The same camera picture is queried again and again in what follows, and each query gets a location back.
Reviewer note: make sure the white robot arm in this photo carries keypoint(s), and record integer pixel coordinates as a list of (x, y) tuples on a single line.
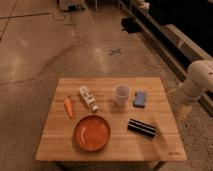
[(199, 78)]

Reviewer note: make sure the white machine base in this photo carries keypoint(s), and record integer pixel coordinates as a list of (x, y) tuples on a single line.
[(66, 4)]

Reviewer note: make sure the black striped box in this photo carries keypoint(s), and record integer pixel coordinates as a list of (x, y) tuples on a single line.
[(141, 128)]

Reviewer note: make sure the orange toy carrot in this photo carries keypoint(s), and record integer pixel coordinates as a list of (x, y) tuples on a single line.
[(68, 106)]

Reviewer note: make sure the wooden table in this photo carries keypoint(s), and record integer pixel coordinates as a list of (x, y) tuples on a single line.
[(57, 141)]

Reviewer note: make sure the long shelf bench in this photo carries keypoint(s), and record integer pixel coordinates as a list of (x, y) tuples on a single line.
[(178, 39)]

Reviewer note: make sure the orange plate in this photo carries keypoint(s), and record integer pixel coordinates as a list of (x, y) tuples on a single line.
[(92, 133)]

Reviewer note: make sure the white milk carton toy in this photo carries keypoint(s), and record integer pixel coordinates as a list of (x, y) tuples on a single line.
[(88, 97)]

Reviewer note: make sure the black object on floor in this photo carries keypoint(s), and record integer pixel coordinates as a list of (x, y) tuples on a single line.
[(130, 25)]

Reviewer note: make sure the blue sponge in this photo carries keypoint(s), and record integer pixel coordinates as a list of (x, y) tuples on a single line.
[(140, 99)]

